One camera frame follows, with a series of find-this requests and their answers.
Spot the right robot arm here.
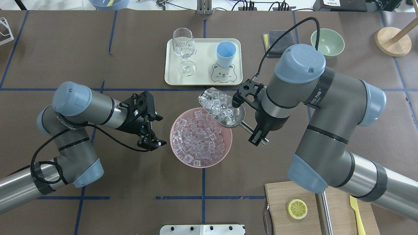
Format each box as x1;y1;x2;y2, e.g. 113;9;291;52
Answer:
232;44;418;221

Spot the clear wine glass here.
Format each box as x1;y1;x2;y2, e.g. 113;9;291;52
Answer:
172;28;197;76

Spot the aluminium frame post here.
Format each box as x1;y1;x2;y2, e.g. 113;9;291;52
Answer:
197;0;213;15

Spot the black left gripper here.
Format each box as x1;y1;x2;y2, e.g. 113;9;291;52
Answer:
117;91;167;151

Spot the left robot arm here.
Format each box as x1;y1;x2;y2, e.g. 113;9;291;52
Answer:
0;81;166;213

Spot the metal ice scoop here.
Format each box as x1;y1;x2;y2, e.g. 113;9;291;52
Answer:
198;87;254;134

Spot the yellow plastic knife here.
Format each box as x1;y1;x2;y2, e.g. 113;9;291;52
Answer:
349;195;366;235

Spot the blue bowl with fork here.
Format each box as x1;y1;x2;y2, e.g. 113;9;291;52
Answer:
89;0;129;10

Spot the wooden cutting board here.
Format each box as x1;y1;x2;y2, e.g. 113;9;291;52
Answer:
263;181;381;235

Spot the pink bowl of ice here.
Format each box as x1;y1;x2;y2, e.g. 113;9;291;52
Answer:
169;108;233;168

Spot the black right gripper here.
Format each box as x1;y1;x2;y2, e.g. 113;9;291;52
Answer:
232;79;268;146

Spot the cream bear tray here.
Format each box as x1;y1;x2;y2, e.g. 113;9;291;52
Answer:
164;38;243;86

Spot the white wire cup rack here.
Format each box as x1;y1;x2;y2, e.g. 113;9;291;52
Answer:
0;17;14;45

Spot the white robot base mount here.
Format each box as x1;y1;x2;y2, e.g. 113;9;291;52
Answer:
159;224;246;235

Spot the wooden stand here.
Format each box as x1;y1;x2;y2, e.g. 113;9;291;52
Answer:
374;18;418;57

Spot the green bowl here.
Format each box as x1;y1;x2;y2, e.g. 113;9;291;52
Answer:
318;28;345;59

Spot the blue plastic cup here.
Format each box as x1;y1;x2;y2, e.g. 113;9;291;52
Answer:
216;40;236;68

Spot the lemon half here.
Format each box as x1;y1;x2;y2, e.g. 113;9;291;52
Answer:
287;199;308;220

